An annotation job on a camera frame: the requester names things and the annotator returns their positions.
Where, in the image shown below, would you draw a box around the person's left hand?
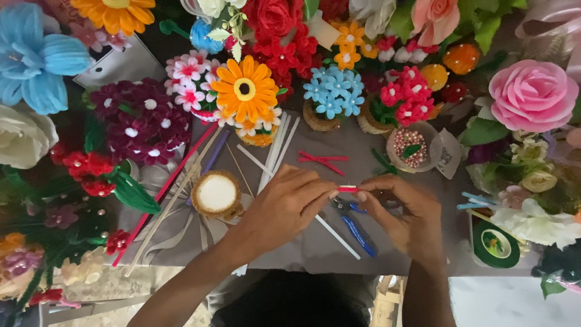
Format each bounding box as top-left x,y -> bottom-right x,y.
229,164 -> 340,264

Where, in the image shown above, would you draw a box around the person's dark shirt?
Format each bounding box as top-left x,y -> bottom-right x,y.
206,269 -> 379,327

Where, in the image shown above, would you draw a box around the long red pipe cleaner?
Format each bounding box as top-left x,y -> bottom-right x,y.
111,122 -> 219,268

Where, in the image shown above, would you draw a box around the maroon flower bouquet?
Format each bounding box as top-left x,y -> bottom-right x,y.
89,78 -> 193,166

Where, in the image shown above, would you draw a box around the blue handled pliers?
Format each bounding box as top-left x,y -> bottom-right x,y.
330,196 -> 378,259

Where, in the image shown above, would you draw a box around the clear cup of pink beads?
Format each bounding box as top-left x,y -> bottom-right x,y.
386,121 -> 442,173

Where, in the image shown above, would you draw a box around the red white tulip buds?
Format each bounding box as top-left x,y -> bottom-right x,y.
376,35 -> 440,64

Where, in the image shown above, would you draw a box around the peach rose with green leaves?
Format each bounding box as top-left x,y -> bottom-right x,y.
389,0 -> 528,55

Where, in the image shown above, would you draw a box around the blue flower pot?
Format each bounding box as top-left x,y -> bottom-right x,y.
302,66 -> 365,132

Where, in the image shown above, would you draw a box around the person's right hand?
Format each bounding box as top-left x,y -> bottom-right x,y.
355,175 -> 448,269

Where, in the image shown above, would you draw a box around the pink ribbon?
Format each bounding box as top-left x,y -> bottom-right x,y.
515,0 -> 581,84

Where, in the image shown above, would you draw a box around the orange beaded mushroom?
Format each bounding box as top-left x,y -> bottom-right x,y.
442,43 -> 481,75

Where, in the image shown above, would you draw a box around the pink white flower bunch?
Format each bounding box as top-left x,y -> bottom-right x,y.
163,49 -> 223,123

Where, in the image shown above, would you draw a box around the green tape roll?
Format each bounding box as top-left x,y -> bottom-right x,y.
472,220 -> 521,269

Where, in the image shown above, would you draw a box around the purple pipe cleaner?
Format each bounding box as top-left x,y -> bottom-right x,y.
185,130 -> 230,206

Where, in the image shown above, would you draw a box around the clear plastic lid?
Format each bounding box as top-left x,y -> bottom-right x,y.
435,128 -> 463,180

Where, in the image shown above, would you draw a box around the long beige stick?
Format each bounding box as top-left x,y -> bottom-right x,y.
124,127 -> 223,278

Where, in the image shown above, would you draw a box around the red pink flower pot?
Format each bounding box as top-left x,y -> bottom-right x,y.
357,66 -> 443,135

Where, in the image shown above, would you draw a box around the bundle of white pipe cleaners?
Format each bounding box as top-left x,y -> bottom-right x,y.
257,111 -> 301,194

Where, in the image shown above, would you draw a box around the large light blue flower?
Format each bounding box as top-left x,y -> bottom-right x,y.
0,4 -> 92,116

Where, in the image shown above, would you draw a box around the mixed pastel flower bouquet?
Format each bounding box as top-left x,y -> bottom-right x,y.
0,200 -> 132,327

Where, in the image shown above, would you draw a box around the woven pot with white foam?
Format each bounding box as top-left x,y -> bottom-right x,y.
191,170 -> 244,221

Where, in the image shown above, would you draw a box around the red flowers with green leaves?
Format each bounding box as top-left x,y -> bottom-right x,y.
49,144 -> 162,215

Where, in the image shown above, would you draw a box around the large white rose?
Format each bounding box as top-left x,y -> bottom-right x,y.
0,104 -> 60,170

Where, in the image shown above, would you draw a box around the large orange yellow flower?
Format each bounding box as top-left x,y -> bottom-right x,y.
70,0 -> 156,37

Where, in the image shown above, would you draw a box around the white fabric rose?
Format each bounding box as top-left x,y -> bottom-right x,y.
349,0 -> 398,41

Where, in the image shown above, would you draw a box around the large pink rose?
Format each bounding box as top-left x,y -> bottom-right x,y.
488,59 -> 580,134

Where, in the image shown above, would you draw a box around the white leaf sprig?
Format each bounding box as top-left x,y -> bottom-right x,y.
207,5 -> 248,63

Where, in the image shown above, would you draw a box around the thin wooden skewer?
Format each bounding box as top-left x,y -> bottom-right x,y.
225,143 -> 255,198

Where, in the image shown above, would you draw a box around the small orange flowers bunch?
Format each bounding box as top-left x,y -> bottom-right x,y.
330,20 -> 379,71

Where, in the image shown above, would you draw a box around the red rose bouquet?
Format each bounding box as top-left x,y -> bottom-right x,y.
225,0 -> 324,103

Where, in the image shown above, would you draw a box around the red beaded mushroom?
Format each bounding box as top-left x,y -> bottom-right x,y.
439,82 -> 470,104

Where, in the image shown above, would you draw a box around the single white stick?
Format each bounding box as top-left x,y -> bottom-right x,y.
236,144 -> 362,261

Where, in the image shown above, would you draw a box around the light blue pipe cleaner pieces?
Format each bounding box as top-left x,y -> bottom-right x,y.
457,191 -> 499,211

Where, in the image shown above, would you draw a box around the cream small rose bouquet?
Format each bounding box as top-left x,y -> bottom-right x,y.
465,129 -> 581,214

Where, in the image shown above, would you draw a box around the orange sunflower pot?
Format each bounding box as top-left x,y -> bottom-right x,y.
210,54 -> 289,147

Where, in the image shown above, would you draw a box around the white ruffled flower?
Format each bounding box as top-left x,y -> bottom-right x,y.
490,198 -> 581,250

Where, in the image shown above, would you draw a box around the grey tablecloth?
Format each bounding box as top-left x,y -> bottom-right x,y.
109,114 -> 541,278

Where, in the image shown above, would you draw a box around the blue fuzzy flower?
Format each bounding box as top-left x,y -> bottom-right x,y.
189,18 -> 224,55

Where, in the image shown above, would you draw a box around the grey white card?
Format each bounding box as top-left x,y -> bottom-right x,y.
73,35 -> 168,90

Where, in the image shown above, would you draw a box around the green pipe cleaner pieces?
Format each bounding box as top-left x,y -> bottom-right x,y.
371,148 -> 399,176

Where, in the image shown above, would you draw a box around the yellow beaded mushroom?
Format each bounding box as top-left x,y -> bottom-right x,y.
420,64 -> 449,92

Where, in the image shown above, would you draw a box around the dark wrapped flower bouquet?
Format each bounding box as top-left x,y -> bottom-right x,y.
531,243 -> 581,300

